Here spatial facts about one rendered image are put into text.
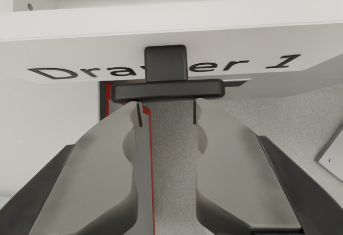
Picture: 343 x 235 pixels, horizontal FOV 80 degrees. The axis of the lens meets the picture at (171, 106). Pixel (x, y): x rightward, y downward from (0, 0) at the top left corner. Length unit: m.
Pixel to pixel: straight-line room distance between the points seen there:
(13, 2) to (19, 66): 0.05
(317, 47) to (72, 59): 0.18
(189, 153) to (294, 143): 0.52
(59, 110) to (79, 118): 0.03
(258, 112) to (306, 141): 0.27
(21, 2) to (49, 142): 0.18
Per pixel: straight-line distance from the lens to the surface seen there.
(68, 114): 0.32
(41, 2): 0.24
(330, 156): 1.25
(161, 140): 1.04
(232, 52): 0.17
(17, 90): 0.36
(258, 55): 0.18
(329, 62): 0.53
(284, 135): 1.17
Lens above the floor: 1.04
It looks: 84 degrees down
